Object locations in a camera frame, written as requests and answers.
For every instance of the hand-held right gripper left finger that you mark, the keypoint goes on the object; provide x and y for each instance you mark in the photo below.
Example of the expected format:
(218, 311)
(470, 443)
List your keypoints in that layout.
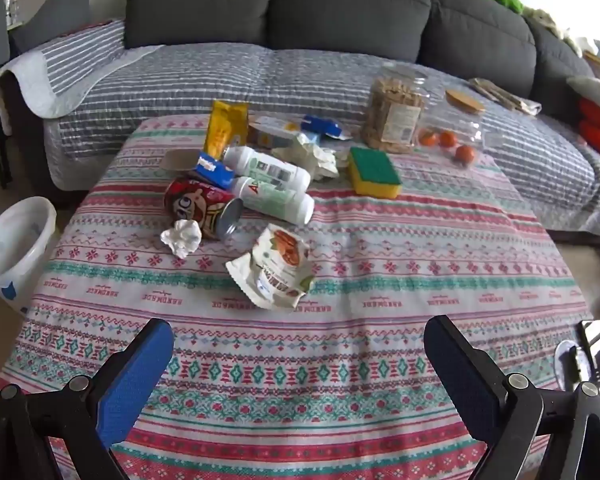
(130, 385)

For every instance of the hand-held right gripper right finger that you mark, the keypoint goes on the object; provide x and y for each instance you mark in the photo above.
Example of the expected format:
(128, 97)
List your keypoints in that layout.
(462, 380)

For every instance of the white tissue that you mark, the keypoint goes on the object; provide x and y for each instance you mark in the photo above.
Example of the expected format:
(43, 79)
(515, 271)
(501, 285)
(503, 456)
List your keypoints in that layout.
(182, 239)

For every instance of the white bin with bag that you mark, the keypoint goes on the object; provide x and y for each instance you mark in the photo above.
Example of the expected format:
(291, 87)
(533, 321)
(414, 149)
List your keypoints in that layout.
(25, 240)

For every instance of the white snack pouch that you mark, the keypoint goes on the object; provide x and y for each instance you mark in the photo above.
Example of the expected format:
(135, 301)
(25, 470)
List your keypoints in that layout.
(275, 270)

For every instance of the red printed can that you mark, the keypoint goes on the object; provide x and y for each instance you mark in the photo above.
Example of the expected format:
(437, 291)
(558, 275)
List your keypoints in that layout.
(195, 205)

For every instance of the cardboard tube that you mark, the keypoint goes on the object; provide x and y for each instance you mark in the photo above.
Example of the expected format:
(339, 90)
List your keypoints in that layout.
(177, 161)

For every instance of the blue and white packet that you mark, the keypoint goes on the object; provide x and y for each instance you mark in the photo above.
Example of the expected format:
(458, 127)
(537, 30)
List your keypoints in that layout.
(212, 170)

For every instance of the white plastic bottle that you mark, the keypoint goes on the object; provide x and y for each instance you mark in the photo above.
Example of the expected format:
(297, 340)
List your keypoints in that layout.
(280, 202)
(270, 167)

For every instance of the yellow snack bag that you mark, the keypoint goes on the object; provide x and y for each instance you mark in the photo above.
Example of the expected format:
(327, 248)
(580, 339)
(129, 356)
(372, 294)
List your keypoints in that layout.
(222, 130)

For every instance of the beige paper wrapper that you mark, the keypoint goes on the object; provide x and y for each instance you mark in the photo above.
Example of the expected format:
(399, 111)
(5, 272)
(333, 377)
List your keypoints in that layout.
(307, 156)

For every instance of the patterned red green tablecloth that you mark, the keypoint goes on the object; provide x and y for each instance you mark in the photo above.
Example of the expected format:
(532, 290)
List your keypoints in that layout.
(380, 260)

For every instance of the small orange tomato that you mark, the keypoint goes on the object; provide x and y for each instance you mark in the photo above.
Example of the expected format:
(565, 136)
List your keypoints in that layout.
(448, 138)
(465, 154)
(428, 137)

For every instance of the yellow green sponge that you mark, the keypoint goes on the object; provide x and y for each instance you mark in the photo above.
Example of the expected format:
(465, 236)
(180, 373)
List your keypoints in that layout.
(375, 170)

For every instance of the clear plastic box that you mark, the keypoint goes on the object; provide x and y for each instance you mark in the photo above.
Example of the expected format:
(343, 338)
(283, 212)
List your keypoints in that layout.
(472, 127)

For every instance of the clear jar of snacks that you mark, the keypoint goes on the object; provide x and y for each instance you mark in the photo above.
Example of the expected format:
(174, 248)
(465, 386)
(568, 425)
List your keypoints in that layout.
(392, 110)

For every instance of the round cork lid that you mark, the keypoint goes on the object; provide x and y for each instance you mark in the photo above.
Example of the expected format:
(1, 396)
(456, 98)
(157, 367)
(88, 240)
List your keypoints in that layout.
(465, 101)

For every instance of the light blue drink carton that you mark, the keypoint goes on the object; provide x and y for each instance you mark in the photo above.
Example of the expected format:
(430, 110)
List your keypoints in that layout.
(270, 135)

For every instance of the folded paper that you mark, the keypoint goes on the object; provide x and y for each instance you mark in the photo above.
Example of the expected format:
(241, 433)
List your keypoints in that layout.
(505, 96)

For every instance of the blue and white small box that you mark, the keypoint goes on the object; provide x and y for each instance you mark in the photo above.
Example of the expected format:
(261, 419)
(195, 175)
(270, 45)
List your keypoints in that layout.
(325, 126)

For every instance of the white pillow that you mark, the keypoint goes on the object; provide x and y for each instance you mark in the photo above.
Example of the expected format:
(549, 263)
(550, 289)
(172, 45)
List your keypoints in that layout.
(592, 91)

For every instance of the grey sofa with quilt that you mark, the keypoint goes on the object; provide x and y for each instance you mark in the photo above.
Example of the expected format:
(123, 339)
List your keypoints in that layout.
(280, 85)

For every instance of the pale plush toy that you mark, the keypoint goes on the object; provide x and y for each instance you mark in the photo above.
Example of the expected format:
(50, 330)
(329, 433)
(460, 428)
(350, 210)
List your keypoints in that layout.
(547, 22)

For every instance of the grey fabric sofa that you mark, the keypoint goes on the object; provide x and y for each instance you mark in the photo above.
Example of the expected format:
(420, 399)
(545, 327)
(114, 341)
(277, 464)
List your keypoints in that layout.
(350, 0)

